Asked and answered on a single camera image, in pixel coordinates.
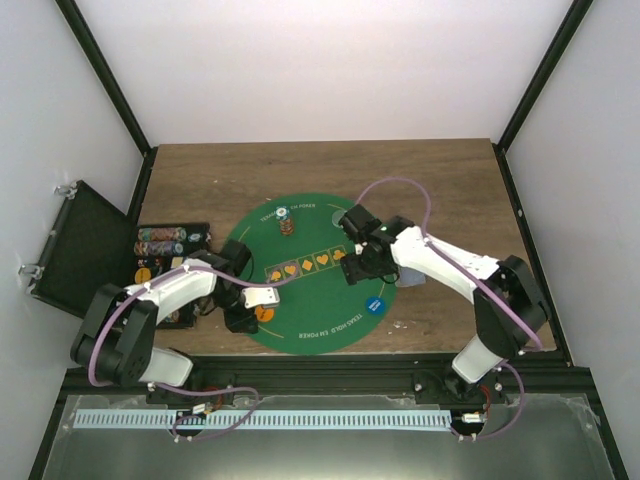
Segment orange big blind button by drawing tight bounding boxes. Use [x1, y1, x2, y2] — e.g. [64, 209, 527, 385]
[254, 306, 275, 323]

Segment blue patterned card deck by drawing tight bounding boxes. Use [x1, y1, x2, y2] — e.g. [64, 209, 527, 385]
[395, 267, 426, 288]

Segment blue small blind button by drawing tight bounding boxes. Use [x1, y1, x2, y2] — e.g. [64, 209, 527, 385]
[365, 296, 387, 316]

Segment clear round dealer button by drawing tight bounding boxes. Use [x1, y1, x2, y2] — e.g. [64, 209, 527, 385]
[331, 209, 346, 229]

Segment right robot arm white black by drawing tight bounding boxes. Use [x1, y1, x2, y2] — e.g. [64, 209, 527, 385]
[332, 204, 551, 403]

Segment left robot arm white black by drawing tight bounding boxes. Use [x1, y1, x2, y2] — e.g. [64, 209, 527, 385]
[70, 240, 279, 404]

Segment round green poker mat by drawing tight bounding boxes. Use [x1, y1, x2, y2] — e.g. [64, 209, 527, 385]
[229, 193, 397, 355]

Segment stacked poker chips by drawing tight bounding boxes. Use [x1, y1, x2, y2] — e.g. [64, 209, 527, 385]
[275, 206, 294, 236]

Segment black poker chip case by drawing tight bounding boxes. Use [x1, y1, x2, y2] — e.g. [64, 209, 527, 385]
[132, 221, 213, 330]

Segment light blue slotted strip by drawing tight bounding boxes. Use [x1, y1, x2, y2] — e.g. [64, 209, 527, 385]
[72, 409, 452, 432]

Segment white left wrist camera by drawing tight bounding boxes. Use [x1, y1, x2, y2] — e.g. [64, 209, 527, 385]
[242, 287, 280, 309]

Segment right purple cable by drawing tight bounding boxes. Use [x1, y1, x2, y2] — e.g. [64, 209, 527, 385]
[357, 177, 544, 443]

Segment purple cable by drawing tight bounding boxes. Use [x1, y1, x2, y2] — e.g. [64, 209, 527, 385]
[357, 177, 544, 443]
[87, 259, 301, 443]

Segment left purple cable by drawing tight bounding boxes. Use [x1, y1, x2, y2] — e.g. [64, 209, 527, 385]
[87, 259, 301, 443]

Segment black mounting rail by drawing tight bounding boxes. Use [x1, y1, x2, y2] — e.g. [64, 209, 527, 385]
[64, 349, 591, 406]

